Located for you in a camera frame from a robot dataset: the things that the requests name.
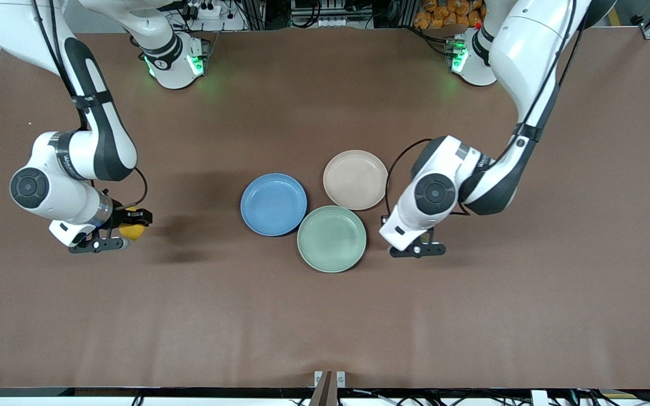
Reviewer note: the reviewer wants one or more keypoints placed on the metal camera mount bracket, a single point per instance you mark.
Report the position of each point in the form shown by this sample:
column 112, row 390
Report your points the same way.
column 329, row 389

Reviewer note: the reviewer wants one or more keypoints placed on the light green plate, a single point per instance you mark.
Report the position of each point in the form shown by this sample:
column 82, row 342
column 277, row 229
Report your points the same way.
column 330, row 239

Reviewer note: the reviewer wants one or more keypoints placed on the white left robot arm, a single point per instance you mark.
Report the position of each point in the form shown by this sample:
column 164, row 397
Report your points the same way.
column 528, row 56

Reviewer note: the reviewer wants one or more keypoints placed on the blue plate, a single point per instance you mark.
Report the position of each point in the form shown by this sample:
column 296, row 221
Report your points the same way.
column 273, row 204

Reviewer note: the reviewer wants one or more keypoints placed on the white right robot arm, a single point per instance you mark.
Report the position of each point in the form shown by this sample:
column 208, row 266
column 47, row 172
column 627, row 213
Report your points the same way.
column 99, row 141

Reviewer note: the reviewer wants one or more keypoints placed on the beige plate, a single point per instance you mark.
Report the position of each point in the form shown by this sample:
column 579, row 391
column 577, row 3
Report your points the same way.
column 355, row 179

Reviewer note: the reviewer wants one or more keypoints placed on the bag of oranges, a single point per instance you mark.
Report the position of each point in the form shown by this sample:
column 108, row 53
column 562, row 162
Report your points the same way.
column 443, row 14

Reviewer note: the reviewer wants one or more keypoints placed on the yellow lemon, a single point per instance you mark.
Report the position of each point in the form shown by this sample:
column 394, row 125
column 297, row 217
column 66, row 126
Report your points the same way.
column 132, row 232

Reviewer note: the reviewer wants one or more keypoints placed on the white power strip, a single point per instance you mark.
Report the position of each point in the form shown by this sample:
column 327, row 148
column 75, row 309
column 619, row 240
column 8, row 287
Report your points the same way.
column 209, row 10

